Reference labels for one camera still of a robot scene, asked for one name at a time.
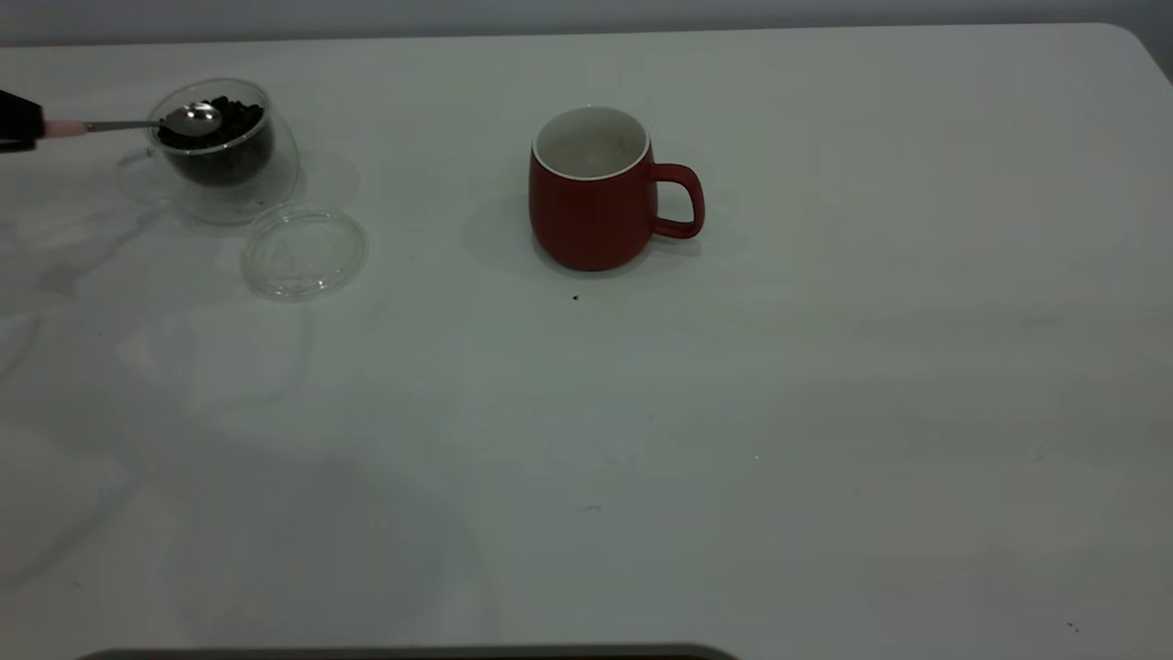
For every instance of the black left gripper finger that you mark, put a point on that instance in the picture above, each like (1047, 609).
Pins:
(16, 115)
(14, 144)

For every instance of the red ceramic mug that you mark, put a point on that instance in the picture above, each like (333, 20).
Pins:
(586, 220)

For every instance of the dark coffee beans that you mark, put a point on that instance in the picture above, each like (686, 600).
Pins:
(238, 137)

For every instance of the small clear glass dish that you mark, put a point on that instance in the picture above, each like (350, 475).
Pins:
(302, 257)

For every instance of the clear double-wall glass cup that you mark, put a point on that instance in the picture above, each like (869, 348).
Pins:
(234, 200)

